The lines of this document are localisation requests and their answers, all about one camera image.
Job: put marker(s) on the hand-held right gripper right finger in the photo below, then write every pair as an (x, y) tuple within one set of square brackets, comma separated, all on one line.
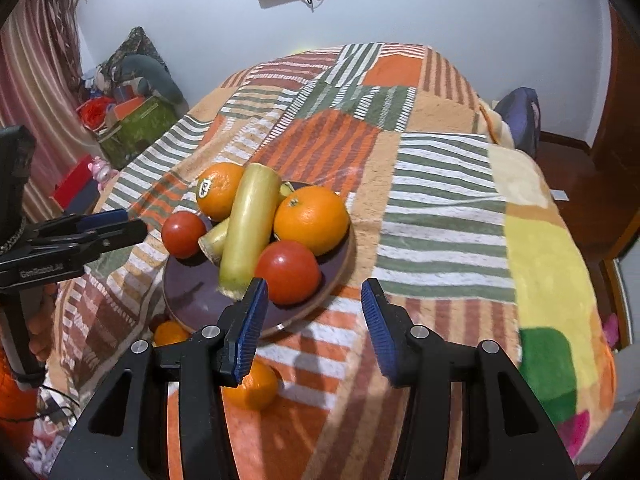
[(380, 325)]

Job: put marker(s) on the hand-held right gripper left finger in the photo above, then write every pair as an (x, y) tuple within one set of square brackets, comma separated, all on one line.
[(250, 325)]

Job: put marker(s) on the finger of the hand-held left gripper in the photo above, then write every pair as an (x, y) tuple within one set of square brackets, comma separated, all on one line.
[(107, 216), (120, 235)]

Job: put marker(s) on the dark purple plate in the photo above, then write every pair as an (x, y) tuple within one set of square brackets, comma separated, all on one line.
[(200, 300)]

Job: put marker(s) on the small tangerine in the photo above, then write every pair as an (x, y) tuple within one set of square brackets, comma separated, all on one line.
[(169, 334), (260, 385)]

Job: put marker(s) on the red tomato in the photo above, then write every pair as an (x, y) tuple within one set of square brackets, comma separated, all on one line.
[(289, 272), (183, 234)]

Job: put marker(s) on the short sugarcane piece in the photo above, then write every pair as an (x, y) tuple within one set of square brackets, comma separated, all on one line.
[(214, 242)]

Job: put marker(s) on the long sugarcane piece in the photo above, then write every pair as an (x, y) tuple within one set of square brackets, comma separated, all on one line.
[(250, 225)]

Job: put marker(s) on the orange with sticker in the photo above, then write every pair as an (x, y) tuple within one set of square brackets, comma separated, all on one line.
[(220, 192), (311, 220)]

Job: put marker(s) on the red box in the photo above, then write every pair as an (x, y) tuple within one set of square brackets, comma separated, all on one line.
[(75, 185)]

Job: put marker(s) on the pink plush toy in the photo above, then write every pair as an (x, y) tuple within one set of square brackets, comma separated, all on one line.
[(102, 170)]

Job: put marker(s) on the green storage box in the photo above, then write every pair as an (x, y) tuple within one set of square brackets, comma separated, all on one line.
[(140, 130)]

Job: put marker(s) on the red plastic bag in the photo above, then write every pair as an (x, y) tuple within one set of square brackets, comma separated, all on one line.
[(95, 112)]

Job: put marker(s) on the orange flat box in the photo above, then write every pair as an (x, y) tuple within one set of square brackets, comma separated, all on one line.
[(130, 106)]

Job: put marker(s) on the striped patchwork blanket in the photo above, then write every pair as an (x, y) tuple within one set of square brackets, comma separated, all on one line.
[(440, 200)]

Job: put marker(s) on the striped brown curtain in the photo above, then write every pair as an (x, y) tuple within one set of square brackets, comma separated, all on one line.
[(40, 85)]

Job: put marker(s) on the dark floral cushion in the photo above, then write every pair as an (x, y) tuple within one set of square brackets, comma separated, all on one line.
[(130, 42)]

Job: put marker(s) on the white paper scrap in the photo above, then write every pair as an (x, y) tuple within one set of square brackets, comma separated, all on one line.
[(560, 195)]

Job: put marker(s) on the dark blue cushion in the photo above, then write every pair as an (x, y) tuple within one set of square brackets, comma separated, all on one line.
[(520, 117)]

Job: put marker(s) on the brown wooden door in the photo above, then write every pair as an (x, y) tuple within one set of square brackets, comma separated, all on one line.
[(622, 135)]

